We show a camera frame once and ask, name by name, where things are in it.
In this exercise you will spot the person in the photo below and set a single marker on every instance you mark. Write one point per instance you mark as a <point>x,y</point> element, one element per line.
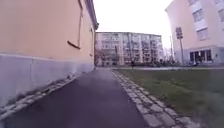
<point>132,63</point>

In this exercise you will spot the pale apartment block with balconies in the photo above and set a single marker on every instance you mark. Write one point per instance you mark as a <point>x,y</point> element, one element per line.
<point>130,48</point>

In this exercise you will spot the dark asphalt path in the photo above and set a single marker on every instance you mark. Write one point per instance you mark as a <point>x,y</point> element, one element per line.
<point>93,100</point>

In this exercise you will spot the grey cobblestone strip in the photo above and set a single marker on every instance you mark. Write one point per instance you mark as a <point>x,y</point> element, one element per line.
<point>146,103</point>
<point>36,95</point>

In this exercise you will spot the green grass lawn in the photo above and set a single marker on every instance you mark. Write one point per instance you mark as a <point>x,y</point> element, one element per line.
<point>180,86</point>

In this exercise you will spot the sign on pole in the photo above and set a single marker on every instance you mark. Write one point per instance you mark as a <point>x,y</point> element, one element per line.
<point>180,36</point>

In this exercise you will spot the orange building with grey base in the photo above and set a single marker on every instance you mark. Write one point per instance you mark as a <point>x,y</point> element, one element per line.
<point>43,40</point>

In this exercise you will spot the pale pink tall building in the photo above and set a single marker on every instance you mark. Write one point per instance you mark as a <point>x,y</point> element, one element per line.
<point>200,33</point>

